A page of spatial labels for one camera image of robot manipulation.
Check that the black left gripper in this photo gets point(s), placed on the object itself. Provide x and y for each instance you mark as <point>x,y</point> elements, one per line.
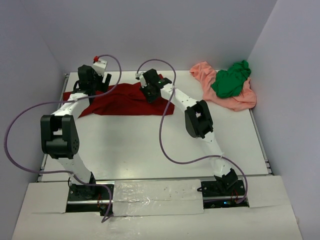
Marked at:
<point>102,87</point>

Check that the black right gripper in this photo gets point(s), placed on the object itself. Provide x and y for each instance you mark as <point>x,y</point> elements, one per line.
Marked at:
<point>149,99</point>

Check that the red t-shirt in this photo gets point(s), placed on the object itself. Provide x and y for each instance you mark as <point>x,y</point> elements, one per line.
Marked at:
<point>125,100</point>

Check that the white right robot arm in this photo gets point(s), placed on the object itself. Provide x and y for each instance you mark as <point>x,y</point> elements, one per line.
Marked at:
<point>197,119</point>

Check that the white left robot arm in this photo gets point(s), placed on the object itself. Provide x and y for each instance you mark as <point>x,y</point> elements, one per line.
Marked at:
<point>59,136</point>

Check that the green t-shirt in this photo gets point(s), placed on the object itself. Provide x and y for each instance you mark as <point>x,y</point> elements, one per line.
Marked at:
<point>229,83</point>

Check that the salmon pink t-shirt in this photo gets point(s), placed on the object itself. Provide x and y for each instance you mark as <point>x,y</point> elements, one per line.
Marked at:
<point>206,75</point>

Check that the white cardboard front cover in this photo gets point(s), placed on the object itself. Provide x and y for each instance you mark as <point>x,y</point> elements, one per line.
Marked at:
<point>268,216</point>

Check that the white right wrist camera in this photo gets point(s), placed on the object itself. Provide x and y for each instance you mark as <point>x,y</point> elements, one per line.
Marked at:
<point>140,77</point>

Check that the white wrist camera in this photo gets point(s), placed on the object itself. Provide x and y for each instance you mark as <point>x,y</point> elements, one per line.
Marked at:
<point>140,77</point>
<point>99,65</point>

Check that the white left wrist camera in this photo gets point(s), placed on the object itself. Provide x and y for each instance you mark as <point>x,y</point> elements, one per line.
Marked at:
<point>99,65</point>

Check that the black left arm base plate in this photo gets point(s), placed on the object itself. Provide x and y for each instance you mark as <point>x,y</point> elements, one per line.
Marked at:
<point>85,199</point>

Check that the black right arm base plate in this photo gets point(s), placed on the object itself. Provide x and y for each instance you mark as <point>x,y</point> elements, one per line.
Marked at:
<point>215,198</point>

